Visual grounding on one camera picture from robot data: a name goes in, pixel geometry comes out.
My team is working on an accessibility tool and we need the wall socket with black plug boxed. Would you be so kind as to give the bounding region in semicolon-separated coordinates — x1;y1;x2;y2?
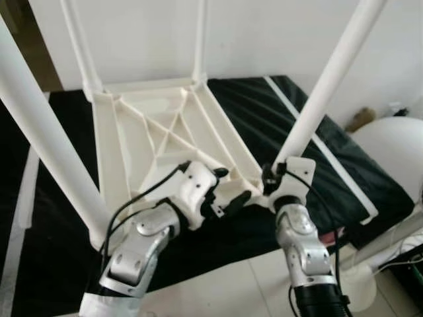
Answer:
390;102;412;117

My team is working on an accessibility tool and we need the pink item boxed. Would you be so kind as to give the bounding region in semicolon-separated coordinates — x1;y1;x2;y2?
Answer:
321;228;344;247

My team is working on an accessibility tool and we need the white standing fan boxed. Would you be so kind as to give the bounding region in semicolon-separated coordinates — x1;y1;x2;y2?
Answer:
340;118;423;311

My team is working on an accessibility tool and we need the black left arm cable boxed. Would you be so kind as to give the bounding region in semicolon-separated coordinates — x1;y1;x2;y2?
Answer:
99;160;192;258

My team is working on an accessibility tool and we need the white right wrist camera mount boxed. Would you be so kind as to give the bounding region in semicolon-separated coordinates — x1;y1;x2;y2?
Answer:
268;157;317;211

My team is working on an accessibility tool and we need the brown plush object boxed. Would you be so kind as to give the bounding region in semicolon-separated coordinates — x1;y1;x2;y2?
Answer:
345;108;377;133

